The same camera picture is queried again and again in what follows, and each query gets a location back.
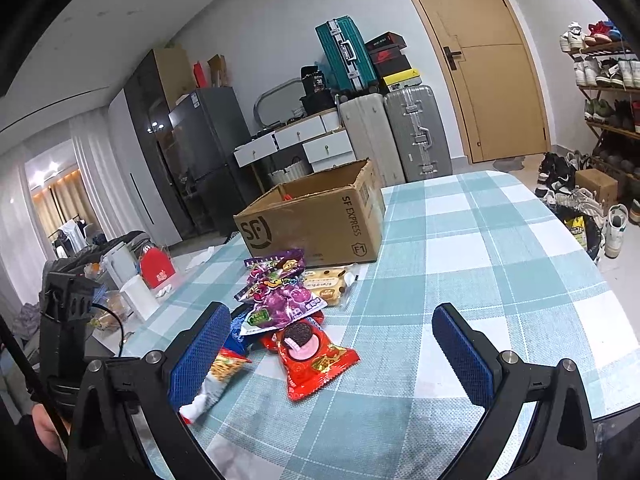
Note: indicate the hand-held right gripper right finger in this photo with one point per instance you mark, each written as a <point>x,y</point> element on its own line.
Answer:
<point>465,355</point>

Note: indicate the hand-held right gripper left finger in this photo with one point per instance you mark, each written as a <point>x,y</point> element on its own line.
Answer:
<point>200,355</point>

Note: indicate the red noodle snack packet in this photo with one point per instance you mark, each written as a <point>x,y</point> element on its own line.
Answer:
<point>225,367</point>

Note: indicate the blue snack packet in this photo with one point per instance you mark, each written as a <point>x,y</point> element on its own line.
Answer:
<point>234,332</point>

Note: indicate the purple grape gummy packet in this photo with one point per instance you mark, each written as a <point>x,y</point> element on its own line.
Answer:
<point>285,306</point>

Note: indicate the purple cartoon snack packet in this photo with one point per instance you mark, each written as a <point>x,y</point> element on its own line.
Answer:
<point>272,272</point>

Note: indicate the red cookie packet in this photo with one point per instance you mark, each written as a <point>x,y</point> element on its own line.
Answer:
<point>315,366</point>

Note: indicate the beige cake packet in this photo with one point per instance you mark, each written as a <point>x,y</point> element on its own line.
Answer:
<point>328,282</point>

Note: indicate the small red snack packet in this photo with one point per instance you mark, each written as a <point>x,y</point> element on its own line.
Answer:
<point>286,196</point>

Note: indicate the person's left forearm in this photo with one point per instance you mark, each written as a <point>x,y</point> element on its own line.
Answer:
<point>47,430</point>

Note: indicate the clear bag of bread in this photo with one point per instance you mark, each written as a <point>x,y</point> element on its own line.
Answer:
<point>110,312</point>

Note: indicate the small crumpled white paper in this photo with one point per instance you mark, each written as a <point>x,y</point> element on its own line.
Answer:
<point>162,290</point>

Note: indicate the white tissue box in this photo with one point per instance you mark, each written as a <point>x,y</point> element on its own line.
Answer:
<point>140,297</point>

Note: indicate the white tissue paper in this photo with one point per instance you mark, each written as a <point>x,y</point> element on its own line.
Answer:
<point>202,259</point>

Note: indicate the black padded chair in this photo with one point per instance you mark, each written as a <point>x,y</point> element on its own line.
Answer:
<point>100,250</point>

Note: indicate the red gift box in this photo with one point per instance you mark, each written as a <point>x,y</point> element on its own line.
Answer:
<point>157,265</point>

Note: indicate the clothes rack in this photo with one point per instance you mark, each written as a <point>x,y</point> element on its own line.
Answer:
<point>75,235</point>

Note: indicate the yellow snack packet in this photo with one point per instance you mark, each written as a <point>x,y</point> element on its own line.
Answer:
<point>576,232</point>

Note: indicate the white curtain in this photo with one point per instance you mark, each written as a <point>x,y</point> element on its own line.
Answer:
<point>95,175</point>

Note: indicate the black trash bin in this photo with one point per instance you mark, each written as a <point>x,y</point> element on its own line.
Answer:
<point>592,235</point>

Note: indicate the white wardrobe door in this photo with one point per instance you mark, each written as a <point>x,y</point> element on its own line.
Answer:
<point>135,170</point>

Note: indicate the grey refrigerator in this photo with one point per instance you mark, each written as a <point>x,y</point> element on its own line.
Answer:
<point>215,160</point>

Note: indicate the white high-top sneaker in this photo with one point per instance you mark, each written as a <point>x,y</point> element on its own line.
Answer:
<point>616,230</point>

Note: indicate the grey door mat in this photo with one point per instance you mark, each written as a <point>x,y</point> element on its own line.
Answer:
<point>509,163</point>

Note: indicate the pile of dark and white shoes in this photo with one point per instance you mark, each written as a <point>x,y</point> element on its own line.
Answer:
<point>560,180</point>

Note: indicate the woven laundry basket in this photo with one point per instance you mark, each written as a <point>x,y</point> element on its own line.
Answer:
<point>287,172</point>

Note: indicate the small brown cardboard box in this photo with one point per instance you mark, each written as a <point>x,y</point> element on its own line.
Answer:
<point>597,187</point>

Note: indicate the dark glass wardrobe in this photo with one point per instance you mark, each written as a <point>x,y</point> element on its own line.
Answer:
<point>150,135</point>

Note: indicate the silver suitcase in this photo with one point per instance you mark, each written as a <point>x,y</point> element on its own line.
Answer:
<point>417,132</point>

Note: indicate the white desk with drawers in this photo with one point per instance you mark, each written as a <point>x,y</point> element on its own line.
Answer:
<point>280,137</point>

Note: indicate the cream suitcase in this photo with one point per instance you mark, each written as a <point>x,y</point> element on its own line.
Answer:
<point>370,140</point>

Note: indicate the white drawer cabinet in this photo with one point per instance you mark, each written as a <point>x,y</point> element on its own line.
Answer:
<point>327,147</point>

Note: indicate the large black bag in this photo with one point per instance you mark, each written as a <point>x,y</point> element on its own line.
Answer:
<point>319,102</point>

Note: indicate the red paper bag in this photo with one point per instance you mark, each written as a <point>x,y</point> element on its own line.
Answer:
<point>200,75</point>

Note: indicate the yellow and black shoebox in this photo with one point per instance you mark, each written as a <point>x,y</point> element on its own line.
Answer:
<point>400,81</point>

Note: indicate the brown paper bag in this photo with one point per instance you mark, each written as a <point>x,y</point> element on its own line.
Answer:
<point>217,70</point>

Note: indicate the plain black shoebox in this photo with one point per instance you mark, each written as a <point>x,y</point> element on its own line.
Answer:
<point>395,70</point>

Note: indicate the wooden door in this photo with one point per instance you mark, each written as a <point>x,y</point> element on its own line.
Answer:
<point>490,60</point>

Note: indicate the wooden shoe rack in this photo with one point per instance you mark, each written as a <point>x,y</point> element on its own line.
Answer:
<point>607,87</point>

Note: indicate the shoe rack with shoes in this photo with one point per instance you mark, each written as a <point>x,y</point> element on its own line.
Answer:
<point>605,70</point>

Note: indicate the teal suitcase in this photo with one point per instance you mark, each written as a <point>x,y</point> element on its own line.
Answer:
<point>345,55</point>

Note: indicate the black shoebox with red stripe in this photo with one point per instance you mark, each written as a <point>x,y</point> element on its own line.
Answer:
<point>384,41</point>

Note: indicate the oval metal frame mirror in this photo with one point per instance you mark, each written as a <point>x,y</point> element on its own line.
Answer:
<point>272,100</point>

